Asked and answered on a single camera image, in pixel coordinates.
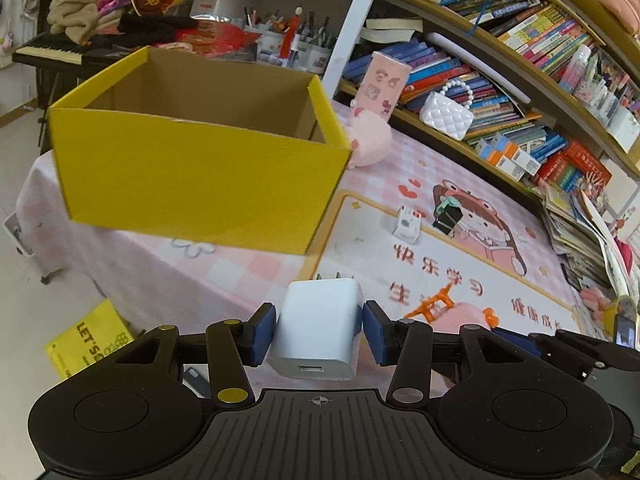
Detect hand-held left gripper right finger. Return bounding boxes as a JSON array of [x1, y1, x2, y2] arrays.
[[362, 301, 561, 408]]

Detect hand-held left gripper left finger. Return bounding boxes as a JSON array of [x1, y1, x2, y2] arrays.
[[80, 302, 277, 409]]

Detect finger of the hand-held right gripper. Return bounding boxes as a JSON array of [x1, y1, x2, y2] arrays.
[[492, 330, 640, 381]]

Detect white USB charger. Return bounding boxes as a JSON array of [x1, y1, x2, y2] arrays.
[[266, 272, 365, 381]]

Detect pink plush chick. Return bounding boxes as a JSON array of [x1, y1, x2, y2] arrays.
[[404, 280, 501, 333]]

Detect small white box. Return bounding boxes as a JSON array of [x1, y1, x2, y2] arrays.
[[391, 205, 422, 241]]

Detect black clip with teal bow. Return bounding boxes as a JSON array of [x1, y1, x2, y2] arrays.
[[432, 195, 467, 236]]

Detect yellow cardboard box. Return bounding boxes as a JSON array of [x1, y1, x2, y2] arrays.
[[47, 46, 353, 256]]

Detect pink plush pig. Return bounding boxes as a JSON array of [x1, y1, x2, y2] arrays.
[[345, 101, 393, 170]]

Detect pink checked tablecloth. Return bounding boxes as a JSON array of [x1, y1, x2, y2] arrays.
[[15, 100, 621, 396]]

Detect pink yellow plush toy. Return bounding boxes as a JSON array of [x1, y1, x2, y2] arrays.
[[580, 285, 633, 333]]

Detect stack of magazines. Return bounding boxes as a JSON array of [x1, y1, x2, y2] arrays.
[[540, 180, 640, 311]]

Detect white orange carton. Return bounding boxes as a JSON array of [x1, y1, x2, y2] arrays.
[[487, 135, 543, 173], [475, 140, 526, 181]]

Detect yellow paper bag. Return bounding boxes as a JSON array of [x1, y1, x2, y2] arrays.
[[44, 299, 136, 381]]

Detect red dictionaries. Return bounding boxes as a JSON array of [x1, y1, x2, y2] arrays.
[[535, 140, 613, 196]]

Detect white quilted pearl handbag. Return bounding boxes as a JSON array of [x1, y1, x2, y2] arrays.
[[419, 79, 475, 142]]

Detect white stationery organizer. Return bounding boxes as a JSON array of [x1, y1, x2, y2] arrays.
[[562, 42, 640, 153]]

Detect pink sticker container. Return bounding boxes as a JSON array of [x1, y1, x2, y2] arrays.
[[357, 51, 413, 122]]

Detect white paper roll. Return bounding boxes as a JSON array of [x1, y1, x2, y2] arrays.
[[425, 32, 531, 106]]

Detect row of blue books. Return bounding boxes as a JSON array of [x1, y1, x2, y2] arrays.
[[342, 37, 568, 161]]

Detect white pen holder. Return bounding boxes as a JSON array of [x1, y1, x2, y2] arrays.
[[295, 15, 337, 75], [244, 7, 293, 66]]

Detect red plastic bag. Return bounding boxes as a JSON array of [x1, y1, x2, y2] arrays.
[[175, 22, 261, 58]]

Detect red figurine pen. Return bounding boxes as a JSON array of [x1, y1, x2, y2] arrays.
[[280, 6, 305, 58]]

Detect cream thick books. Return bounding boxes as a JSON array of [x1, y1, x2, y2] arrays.
[[360, 17, 423, 43]]

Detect row of colourful paperback books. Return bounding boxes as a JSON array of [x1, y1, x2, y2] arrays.
[[440, 0, 596, 78]]

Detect wooden bookshelf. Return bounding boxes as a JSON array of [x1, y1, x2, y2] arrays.
[[320, 0, 640, 221]]

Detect black cloth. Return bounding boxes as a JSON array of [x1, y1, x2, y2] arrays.
[[117, 12, 198, 46]]

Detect black keyboard piano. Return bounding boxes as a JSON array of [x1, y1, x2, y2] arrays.
[[11, 35, 141, 68]]

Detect beige cloth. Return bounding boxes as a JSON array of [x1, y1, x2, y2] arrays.
[[47, 0, 131, 43]]

